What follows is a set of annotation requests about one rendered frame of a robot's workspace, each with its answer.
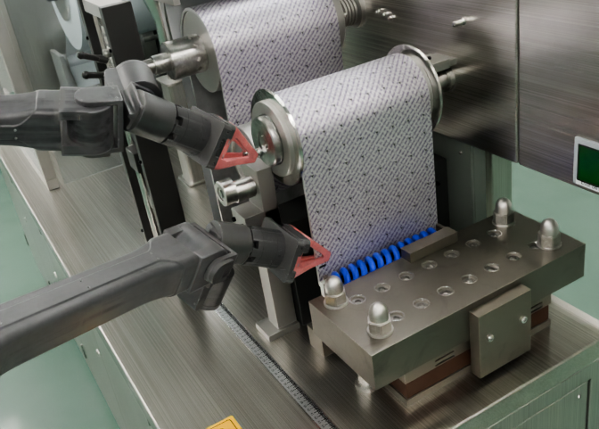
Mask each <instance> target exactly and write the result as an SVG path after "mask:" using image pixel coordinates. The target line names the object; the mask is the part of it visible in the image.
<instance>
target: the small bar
mask: <svg viewBox="0 0 599 429"><path fill-rule="evenodd" d="M455 242H457V232H456V231H455V230H454V229H452V228H450V227H444V228H442V229H440V230H439V231H437V232H434V233H432V234H430V235H427V236H425V237H423V238H421V239H419V240H417V241H415V242H413V243H410V244H408V245H406V246H404V247H402V248H401V257H402V258H403V259H405V260H407V261H408V262H410V263H413V262H415V261H417V260H419V259H421V258H423V257H425V256H427V255H430V254H432V253H434V252H436V251H438V250H440V249H442V248H444V247H447V246H449V245H450V244H452V243H455Z"/></svg>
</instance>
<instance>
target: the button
mask: <svg viewBox="0 0 599 429"><path fill-rule="evenodd" d="M206 429H242V428H241V427H240V426H239V424H238V423H237V421H236V420H235V419H234V417H233V416H229V417H227V418H226V419H224V420H222V421H220V422H218V423H216V424H214V425H212V426H210V427H208V428H206Z"/></svg>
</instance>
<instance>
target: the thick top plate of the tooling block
mask: <svg viewBox="0 0 599 429"><path fill-rule="evenodd" d="M513 212H514V219H515V224H514V225H513V226H511V227H496V226H494V225H493V224H492V219H493V215H492V216H490V217H488V218H486V219H483V220H481V221H479V222H477V223H475V224H473V225H470V226H468V227H466V228H464V229H462V230H460V231H457V242H455V243H452V244H450V245H449V246H447V247H444V248H442V249H440V250H438V251H436V252H434V253H432V254H430V255H427V256H425V257H423V258H421V259H419V260H417V261H415V262H413V263H410V262H408V261H407V260H405V259H403V258H400V259H398V260H395V261H393V262H391V263H390V264H387V265H385V266H383V267H381V268H378V269H376V270H375V271H372V272H370V273H368V274H366V275H364V276H361V277H359V278H357V279H355V280H353V281H351V282H349V283H347V284H345V285H343V286H344V287H345V294H346V296H347V297H348V298H349V303H348V305H347V306H346V307H344V308H342V309H327V308H326V307H325V306H324V299H325V297H324V296H323V295H321V296H319V297H316V298H315V299H313V300H311V301H309V302H308V303H309V308H310V314H311V319H312V325H313V330H314V334H315V335H316V336H317V337H318V338H319V339H320V340H321V341H323V342H324V343H325V344H326V345H327V346H328V347H329V348H330V349H331V350H332V351H333V352H335V353H336V354H337V355H338V356H339V357H340V358H341V359H342V360H343V361H344V362H345V363H346V364H348V365H349V366H350V367H351V368H352V369H353V370H354V371H355V372H356V373H357V374H358V375H360V376H361V377H362V378H363V379H364V380H365V381H366V382H367V383H368V384H369V385H370V386H372V387H373V388H374V389H375V390H376V391H377V390H379V389H380V388H382V387H383V386H385V385H387V384H389V383H391V382H393V381H395V380H397V379H398V378H400V377H401V376H403V375H405V374H407V373H409V372H411V371H413V370H415V369H416V368H418V367H420V366H422V365H423V364H425V363H427V362H429V361H431V360H432V359H435V358H437V357H438V356H440V355H441V354H443V353H445V352H447V351H449V350H451V349H453V348H455V347H456V346H458V345H459V344H461V343H463V342H466V341H467V340H469V339H470V321H469V311H470V310H472V309H475V308H477V307H478V306H480V305H481V304H483V303H485V302H487V301H490V300H491V299H493V298H495V297H497V296H498V295H500V294H502V293H505V292H506V291H508V290H510V289H512V288H514V287H515V286H517V285H519V284H522V285H525V286H527V287H528V288H529V289H531V305H532V304H534V303H536V302H537V301H540V300H542V299H544V298H545V297H546V296H548V295H550V294H552V293H554V292H556V291H558V290H560V289H562V288H563V287H564V286H566V285H569V284H570V283H572V282H574V281H576V280H578V279H580V278H581V277H583V276H584V268H585V251H586V244H585V243H583V242H581V241H579V240H577V239H575V238H573V237H571V236H569V235H566V234H564V233H562V232H560V231H559V232H560V233H561V242H562V246H561V248H559V249H557V250H553V251H546V250H542V249H541V248H538V247H537V232H538V231H539V230H540V225H541V223H540V222H538V221H536V220H534V219H531V218H529V217H527V216H524V215H522V214H520V213H519V212H517V211H515V210H514V211H513ZM377 301H378V302H382V303H383V304H384V305H385V306H386V307H387V309H388V312H389V314H390V320H391V324H392V325H393V327H394V332H393V334H392V335H391V336H389V337H387V338H384V339H374V338H372V337H370V336H369V335H368V334H367V331H366V329H367V327H368V319H367V317H368V316H369V315H368V311H369V308H370V306H371V305H372V304H373V303H375V302H377Z"/></svg>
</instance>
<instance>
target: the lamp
mask: <svg viewBox="0 0 599 429"><path fill-rule="evenodd" d="M578 179H581V180H583V181H586V182H588V183H590V184H593V185H596V186H599V152H597V151H594V150H591V149H588V148H586V147H583V146H579V161H578Z"/></svg>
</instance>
